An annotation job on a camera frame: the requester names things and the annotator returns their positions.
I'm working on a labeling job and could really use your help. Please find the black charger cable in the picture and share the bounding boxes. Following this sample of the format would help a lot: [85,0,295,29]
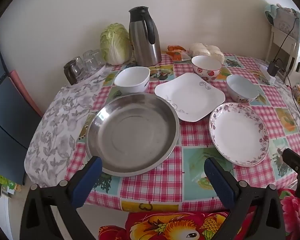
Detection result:
[274,17,300,63]

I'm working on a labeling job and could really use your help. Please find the red rimmed strawberry bowl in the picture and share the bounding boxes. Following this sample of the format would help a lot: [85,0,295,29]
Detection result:
[191,55,222,82]

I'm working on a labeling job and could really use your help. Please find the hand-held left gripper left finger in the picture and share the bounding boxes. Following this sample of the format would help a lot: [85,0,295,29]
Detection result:
[19,156,103,240]

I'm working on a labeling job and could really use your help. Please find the napa cabbage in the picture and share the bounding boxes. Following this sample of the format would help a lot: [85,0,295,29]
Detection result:
[100,23,133,65]

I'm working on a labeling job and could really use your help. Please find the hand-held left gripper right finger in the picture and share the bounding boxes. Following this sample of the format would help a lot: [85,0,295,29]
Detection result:
[204,156,287,240]

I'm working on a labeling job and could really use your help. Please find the red floral printed cushion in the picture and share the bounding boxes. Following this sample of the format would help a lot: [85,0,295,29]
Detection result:
[98,189,300,240]

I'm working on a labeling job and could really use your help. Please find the reddish wooden board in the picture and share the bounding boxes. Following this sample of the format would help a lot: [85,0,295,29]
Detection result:
[9,70,44,117]

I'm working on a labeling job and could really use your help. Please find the large stainless steel basin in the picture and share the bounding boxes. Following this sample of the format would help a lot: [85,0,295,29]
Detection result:
[86,92,180,177]

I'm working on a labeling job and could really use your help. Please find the square white plate grey scrolls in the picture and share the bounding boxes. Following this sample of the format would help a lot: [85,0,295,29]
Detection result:
[154,72,226,123]

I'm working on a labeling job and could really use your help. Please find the stainless steel thermos jug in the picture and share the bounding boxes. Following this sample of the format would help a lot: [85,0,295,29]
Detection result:
[128,6,162,67]

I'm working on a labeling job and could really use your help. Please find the grey floral cloth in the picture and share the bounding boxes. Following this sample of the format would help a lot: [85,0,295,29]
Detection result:
[24,66,300,188]

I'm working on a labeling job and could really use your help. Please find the black charger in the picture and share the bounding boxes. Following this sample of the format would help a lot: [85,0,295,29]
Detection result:
[267,59,282,77]

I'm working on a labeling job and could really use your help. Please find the orange snack packet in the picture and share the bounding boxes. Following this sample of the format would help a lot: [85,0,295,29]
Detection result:
[167,45,187,53]
[166,51,192,62]

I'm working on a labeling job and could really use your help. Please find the plain white square bowl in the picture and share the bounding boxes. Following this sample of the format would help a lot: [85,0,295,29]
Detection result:
[114,66,151,96]

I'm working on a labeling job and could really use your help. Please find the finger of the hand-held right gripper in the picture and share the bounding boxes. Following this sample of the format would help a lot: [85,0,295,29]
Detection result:
[282,148,300,203]

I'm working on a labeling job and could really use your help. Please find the round purple floral plate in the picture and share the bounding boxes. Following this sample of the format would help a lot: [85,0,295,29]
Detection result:
[209,102,270,167]

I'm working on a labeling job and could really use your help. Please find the white power strip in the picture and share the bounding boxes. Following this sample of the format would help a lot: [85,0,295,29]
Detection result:
[259,64,277,85]

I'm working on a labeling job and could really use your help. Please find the pale blue floral bowl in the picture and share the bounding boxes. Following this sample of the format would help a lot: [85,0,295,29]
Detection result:
[226,74,259,103]

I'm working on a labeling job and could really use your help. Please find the teal and grey fabric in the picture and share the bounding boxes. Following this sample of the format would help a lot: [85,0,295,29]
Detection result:
[264,4,300,39]

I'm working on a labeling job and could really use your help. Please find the green printed box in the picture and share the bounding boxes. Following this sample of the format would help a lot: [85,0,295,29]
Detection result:
[0,169,18,198]

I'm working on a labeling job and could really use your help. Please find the bag of white steamed buns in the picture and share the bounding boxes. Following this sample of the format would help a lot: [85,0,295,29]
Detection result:
[189,42,225,64]

